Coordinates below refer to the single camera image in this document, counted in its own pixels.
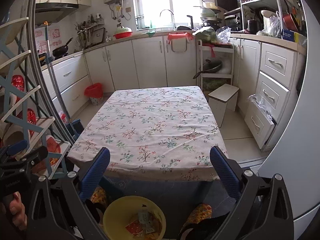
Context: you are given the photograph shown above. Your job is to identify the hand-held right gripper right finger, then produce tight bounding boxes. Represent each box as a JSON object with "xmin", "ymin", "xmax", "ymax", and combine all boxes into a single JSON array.
[{"xmin": 209, "ymin": 146, "xmax": 294, "ymax": 240}]

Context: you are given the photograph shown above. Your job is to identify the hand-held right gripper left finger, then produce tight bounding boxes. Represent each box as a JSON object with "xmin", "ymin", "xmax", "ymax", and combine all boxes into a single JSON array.
[{"xmin": 26, "ymin": 147, "xmax": 111, "ymax": 240}]

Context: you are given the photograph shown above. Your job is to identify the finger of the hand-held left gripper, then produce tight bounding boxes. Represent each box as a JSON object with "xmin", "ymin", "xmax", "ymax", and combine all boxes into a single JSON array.
[
  {"xmin": 0, "ymin": 147, "xmax": 48, "ymax": 174},
  {"xmin": 0, "ymin": 140, "xmax": 28, "ymax": 158}
]

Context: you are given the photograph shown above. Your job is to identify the yellow plastic basin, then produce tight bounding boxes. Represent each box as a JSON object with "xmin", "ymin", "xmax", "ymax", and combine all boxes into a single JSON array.
[{"xmin": 102, "ymin": 196, "xmax": 167, "ymax": 240}]

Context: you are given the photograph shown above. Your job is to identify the red lined trash bin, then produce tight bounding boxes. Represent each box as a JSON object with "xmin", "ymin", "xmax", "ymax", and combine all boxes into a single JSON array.
[{"xmin": 84, "ymin": 83, "xmax": 103, "ymax": 105}]

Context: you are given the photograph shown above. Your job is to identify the person's left hand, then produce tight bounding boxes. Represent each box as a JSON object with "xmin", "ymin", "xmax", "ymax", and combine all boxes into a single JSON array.
[{"xmin": 5, "ymin": 192, "xmax": 27, "ymax": 229}]

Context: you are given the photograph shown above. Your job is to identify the blue white folding rack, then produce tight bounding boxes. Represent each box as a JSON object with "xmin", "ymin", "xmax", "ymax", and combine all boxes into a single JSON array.
[{"xmin": 0, "ymin": 17, "xmax": 72, "ymax": 180}]

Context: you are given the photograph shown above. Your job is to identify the floral slipper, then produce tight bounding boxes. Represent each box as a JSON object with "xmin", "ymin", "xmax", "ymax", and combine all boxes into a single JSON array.
[
  {"xmin": 184, "ymin": 203, "xmax": 213, "ymax": 230},
  {"xmin": 90, "ymin": 187, "xmax": 108, "ymax": 207}
]

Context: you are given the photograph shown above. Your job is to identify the red printed bag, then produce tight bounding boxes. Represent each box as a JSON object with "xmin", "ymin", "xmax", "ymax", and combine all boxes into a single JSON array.
[
  {"xmin": 46, "ymin": 139, "xmax": 62, "ymax": 167},
  {"xmin": 12, "ymin": 75, "xmax": 25, "ymax": 98},
  {"xmin": 26, "ymin": 109, "xmax": 37, "ymax": 137}
]

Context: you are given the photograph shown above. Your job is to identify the person's left leg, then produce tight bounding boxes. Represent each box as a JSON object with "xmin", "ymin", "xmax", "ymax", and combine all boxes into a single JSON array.
[{"xmin": 84, "ymin": 200, "xmax": 107, "ymax": 234}]

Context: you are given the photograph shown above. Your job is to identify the person's leg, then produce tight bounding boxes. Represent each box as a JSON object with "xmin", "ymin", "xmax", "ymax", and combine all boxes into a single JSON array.
[
  {"xmin": 178, "ymin": 211, "xmax": 232, "ymax": 240},
  {"xmin": 84, "ymin": 200, "xmax": 107, "ymax": 234}
]

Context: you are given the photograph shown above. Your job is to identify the person's right leg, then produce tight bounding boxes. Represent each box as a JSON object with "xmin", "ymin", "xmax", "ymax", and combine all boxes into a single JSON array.
[{"xmin": 178, "ymin": 211, "xmax": 232, "ymax": 240}]

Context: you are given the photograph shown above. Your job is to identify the clear plastic bag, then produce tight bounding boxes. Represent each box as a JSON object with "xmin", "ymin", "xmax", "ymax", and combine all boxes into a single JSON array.
[{"xmin": 247, "ymin": 94, "xmax": 278, "ymax": 125}]

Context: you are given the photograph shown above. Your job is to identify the white refrigerator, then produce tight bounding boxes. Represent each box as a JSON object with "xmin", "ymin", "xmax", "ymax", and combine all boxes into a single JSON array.
[{"xmin": 257, "ymin": 0, "xmax": 320, "ymax": 240}]

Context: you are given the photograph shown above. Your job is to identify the floral tablecloth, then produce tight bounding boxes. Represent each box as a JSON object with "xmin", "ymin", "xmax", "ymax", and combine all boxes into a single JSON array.
[{"xmin": 67, "ymin": 86, "xmax": 228, "ymax": 182}]

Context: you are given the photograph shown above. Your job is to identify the wooden stool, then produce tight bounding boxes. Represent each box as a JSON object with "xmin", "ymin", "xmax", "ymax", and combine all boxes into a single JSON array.
[{"xmin": 208, "ymin": 83, "xmax": 240, "ymax": 128}]

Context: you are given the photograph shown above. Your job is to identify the blue broom dustpan set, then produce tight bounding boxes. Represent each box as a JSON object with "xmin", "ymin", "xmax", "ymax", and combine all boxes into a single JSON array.
[{"xmin": 43, "ymin": 21, "xmax": 85, "ymax": 142}]

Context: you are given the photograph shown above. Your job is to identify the white drawer cabinet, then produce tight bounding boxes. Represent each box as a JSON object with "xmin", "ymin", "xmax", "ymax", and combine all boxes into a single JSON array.
[{"xmin": 229, "ymin": 36, "xmax": 300, "ymax": 153}]

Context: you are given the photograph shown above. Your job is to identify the black wok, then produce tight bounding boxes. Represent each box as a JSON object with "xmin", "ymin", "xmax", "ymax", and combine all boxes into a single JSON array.
[{"xmin": 192, "ymin": 59, "xmax": 223, "ymax": 79}]

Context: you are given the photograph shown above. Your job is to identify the black frying pan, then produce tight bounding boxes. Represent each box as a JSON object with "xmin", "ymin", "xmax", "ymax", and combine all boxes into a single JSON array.
[{"xmin": 52, "ymin": 37, "xmax": 74, "ymax": 57}]

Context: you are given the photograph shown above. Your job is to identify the white shelf cart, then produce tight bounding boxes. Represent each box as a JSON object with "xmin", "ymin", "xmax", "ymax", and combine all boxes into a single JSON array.
[{"xmin": 196, "ymin": 39, "xmax": 235, "ymax": 93}]

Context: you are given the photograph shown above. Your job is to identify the white kitchen base cabinets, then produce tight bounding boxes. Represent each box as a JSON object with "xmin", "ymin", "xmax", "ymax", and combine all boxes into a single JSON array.
[{"xmin": 41, "ymin": 34, "xmax": 200, "ymax": 120}]

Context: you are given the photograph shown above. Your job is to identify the utensil rack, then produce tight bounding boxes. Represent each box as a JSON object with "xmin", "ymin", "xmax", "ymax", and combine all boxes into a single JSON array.
[{"xmin": 74, "ymin": 15, "xmax": 105, "ymax": 49}]

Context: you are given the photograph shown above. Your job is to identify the hanging bin with red bag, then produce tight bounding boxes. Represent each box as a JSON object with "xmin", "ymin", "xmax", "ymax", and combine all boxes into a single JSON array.
[{"xmin": 167, "ymin": 32, "xmax": 194, "ymax": 53}]

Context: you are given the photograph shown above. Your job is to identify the green leafy vegetables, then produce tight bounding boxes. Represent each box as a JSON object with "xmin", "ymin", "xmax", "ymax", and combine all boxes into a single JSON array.
[{"xmin": 192, "ymin": 26, "xmax": 218, "ymax": 43}]

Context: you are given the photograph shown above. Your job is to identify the steel range hood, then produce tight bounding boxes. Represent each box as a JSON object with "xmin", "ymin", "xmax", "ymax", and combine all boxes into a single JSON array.
[{"xmin": 35, "ymin": 2, "xmax": 79, "ymax": 24}]

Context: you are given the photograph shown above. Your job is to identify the red basin with green lid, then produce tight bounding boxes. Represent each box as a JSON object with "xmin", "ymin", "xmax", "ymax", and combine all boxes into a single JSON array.
[{"xmin": 113, "ymin": 27, "xmax": 134, "ymax": 40}]

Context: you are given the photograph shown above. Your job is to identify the black pot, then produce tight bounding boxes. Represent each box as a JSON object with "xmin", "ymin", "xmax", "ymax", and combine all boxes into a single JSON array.
[{"xmin": 246, "ymin": 19, "xmax": 262, "ymax": 34}]

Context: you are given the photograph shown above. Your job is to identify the black toaster oven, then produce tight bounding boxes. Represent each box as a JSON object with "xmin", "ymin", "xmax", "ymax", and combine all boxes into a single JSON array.
[{"xmin": 224, "ymin": 14, "xmax": 242, "ymax": 32}]

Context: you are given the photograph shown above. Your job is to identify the blue box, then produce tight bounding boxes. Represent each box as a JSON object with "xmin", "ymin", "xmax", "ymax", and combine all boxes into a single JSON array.
[{"xmin": 282, "ymin": 29, "xmax": 300, "ymax": 42}]

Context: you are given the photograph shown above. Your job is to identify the white kettle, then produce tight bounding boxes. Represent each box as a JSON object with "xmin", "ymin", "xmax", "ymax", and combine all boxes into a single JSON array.
[{"xmin": 260, "ymin": 10, "xmax": 280, "ymax": 32}]

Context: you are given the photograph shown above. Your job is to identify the stacked green white pots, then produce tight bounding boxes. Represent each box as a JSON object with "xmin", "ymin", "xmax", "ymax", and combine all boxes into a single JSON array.
[{"xmin": 200, "ymin": 1, "xmax": 222, "ymax": 22}]

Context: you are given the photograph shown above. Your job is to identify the steel faucet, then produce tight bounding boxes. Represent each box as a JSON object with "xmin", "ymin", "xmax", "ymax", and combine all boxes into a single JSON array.
[{"xmin": 159, "ymin": 9, "xmax": 175, "ymax": 29}]

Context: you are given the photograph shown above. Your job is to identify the red pot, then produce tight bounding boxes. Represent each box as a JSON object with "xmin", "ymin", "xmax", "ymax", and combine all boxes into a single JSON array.
[{"xmin": 282, "ymin": 12, "xmax": 299, "ymax": 32}]

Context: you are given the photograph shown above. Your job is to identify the black microwave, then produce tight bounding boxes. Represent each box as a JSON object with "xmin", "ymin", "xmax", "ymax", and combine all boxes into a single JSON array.
[{"xmin": 214, "ymin": 0, "xmax": 240, "ymax": 12}]

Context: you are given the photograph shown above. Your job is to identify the white counter shelf rack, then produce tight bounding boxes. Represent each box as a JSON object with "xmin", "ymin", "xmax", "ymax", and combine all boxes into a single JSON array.
[{"xmin": 236, "ymin": 0, "xmax": 300, "ymax": 37}]

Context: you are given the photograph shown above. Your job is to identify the window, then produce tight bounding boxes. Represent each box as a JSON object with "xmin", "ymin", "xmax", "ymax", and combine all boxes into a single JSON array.
[{"xmin": 132, "ymin": 0, "xmax": 204, "ymax": 30}]

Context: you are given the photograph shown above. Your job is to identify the metal sliding door frame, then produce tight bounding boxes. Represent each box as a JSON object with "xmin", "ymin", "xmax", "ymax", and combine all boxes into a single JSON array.
[{"xmin": 26, "ymin": 0, "xmax": 78, "ymax": 155}]

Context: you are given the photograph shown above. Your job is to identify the pink patterned wall sheet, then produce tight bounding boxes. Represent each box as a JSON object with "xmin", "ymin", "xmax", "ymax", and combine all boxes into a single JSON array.
[{"xmin": 35, "ymin": 27, "xmax": 60, "ymax": 53}]

